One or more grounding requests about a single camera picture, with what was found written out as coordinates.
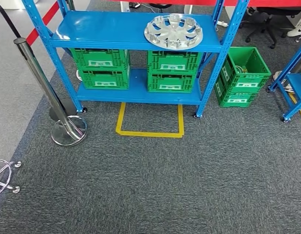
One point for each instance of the blue metal shelf rack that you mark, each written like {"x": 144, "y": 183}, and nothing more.
{"x": 299, "y": 84}
{"x": 104, "y": 29}

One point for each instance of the grey plastic wheel hubcap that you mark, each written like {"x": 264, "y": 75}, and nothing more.
{"x": 174, "y": 32}

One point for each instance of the black floor socket box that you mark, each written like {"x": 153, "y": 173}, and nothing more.
{"x": 134, "y": 5}

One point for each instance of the white power strip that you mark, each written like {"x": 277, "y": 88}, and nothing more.
{"x": 222, "y": 23}

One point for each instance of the metal barrier stanchion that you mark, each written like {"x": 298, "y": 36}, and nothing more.
{"x": 43, "y": 80}
{"x": 277, "y": 76}

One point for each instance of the black office chair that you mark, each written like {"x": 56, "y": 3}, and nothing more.
{"x": 267, "y": 19}

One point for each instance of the person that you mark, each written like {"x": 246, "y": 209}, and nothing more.
{"x": 297, "y": 31}

